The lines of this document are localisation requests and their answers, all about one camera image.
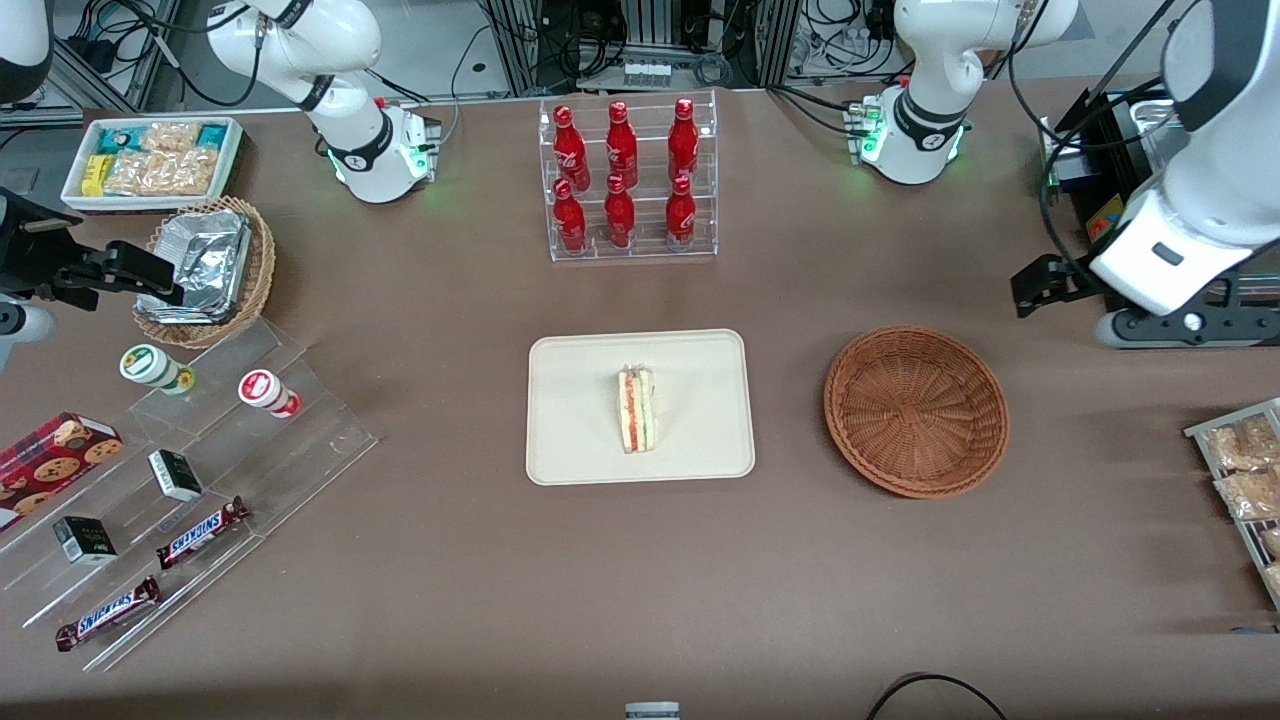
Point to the small black carton box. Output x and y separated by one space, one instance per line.
85 540
175 475

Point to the clear acrylic bottle rack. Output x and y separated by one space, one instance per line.
645 225

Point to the red cola bottle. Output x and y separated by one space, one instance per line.
621 145
619 218
680 218
683 140
570 222
571 150

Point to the teal snack packet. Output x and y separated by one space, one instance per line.
213 135
118 140

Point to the red plaid cookie box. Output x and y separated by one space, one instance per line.
50 465

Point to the aluminium equipment frame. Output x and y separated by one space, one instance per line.
650 30

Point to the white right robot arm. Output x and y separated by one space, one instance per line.
352 150

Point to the light wicker basket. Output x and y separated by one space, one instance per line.
262 270

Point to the aluminium foil container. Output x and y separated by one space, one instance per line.
210 265

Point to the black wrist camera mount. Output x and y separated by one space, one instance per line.
30 245

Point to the clear rice cracker bag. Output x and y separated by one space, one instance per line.
170 137
160 173

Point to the clear peanut snack bag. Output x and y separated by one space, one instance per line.
1250 493
1240 445

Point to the Snickers chocolate bar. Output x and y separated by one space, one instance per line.
200 533
108 613

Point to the cream plastic tray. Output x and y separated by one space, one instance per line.
580 420

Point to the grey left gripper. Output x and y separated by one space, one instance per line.
1072 281

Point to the yellow snack packet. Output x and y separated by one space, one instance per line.
95 175

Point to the brown wicker basket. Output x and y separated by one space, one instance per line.
915 410

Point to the green lid yogurt cup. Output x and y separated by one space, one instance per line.
145 365

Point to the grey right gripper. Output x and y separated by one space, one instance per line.
24 243

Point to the triangular sandwich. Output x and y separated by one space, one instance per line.
637 410

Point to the clear acrylic stepped shelf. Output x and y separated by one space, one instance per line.
250 470

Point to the red lid yogurt cup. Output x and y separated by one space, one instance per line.
262 390

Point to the small grey device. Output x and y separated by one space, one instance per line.
652 711

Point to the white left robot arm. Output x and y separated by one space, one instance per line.
1200 200

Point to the white rectangular snack bin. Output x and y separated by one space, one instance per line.
72 195

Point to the grey metal snack tray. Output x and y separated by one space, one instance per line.
1200 432

